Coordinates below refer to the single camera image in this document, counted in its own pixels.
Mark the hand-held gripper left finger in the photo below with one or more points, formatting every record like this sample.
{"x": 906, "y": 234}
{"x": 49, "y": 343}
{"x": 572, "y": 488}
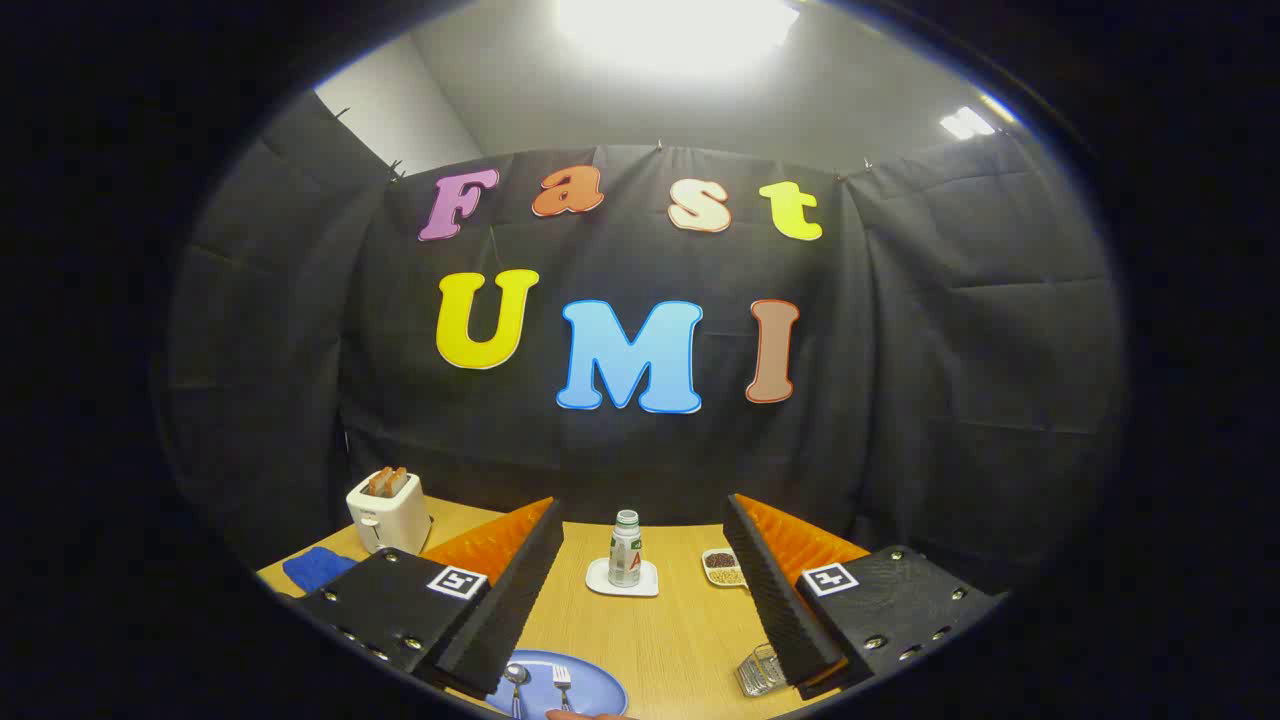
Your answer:
{"x": 510, "y": 610}

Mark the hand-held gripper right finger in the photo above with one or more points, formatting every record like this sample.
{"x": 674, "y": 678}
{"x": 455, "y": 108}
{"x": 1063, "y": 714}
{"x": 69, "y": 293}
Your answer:
{"x": 775, "y": 600}

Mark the white divided dish of beans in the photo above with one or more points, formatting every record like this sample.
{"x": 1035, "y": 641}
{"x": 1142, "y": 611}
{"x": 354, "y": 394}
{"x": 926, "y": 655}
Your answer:
{"x": 722, "y": 568}

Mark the blue plate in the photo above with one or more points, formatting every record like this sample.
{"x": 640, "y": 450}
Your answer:
{"x": 600, "y": 690}

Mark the white plastic bottle green cap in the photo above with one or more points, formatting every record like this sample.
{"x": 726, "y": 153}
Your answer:
{"x": 625, "y": 555}

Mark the white coaster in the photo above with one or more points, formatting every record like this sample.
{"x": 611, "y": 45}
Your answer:
{"x": 647, "y": 584}

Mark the white toaster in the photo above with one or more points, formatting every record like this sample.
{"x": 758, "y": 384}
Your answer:
{"x": 395, "y": 520}

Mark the toast slice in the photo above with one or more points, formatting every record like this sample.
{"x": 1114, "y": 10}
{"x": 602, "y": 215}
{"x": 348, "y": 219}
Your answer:
{"x": 378, "y": 483}
{"x": 399, "y": 478}

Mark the blue folded towel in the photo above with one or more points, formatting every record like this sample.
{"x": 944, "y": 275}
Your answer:
{"x": 315, "y": 568}

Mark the small ceiling light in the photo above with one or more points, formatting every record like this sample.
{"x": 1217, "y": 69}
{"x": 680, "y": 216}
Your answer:
{"x": 965, "y": 123}

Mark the large ceiling light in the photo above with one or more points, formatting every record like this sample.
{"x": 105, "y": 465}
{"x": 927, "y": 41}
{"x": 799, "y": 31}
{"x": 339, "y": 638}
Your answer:
{"x": 670, "y": 30}

